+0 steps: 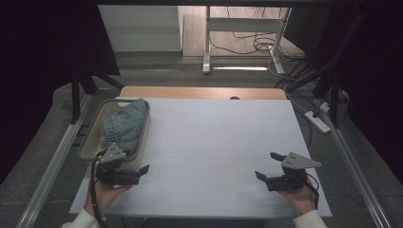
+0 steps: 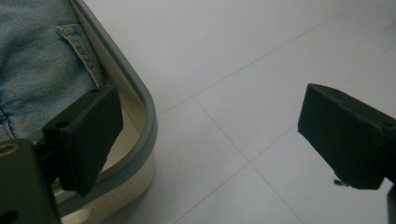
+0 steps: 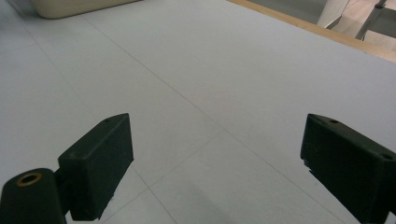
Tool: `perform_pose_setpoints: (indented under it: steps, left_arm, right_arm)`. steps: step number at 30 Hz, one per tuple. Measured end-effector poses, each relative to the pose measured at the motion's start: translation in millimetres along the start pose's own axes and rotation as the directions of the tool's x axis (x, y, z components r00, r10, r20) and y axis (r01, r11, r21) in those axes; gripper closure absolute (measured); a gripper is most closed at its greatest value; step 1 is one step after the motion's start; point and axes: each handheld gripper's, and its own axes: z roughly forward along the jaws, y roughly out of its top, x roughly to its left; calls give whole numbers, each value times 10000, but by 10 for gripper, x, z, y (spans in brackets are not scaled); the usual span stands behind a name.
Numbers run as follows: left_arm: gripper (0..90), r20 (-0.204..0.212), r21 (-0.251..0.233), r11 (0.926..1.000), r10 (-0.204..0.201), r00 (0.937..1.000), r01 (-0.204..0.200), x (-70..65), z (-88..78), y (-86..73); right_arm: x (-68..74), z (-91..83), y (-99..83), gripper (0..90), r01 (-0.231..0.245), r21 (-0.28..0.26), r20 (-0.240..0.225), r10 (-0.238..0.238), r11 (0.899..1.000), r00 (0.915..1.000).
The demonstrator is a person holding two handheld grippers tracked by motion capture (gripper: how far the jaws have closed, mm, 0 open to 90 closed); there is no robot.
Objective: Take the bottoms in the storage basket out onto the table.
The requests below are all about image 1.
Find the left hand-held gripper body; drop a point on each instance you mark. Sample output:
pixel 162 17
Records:
pixel 111 155

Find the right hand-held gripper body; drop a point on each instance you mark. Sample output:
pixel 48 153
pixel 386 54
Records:
pixel 297 161

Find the beige plastic basket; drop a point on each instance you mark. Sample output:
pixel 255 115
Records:
pixel 92 139

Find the light blue denim shorts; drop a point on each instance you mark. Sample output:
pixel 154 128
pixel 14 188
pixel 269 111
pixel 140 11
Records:
pixel 126 123

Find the person's right hand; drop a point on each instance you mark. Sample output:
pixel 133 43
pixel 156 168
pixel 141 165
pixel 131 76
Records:
pixel 301 199

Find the person's left hand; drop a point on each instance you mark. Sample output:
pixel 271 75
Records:
pixel 104 194

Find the white power strip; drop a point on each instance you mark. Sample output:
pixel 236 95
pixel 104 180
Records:
pixel 318 123

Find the white power plug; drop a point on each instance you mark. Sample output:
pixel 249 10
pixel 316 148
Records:
pixel 324 106

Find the white table cover board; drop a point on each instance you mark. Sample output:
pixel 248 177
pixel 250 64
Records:
pixel 206 142

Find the wooden table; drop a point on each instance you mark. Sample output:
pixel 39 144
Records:
pixel 190 92

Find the black curtain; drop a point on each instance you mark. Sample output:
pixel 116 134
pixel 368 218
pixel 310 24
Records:
pixel 38 63
pixel 380 79

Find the white cabinet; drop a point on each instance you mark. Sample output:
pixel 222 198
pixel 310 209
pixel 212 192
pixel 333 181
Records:
pixel 139 28

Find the white metal desk frame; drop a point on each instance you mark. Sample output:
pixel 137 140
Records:
pixel 244 24

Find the black frame bar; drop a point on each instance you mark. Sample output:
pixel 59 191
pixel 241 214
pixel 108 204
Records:
pixel 221 2

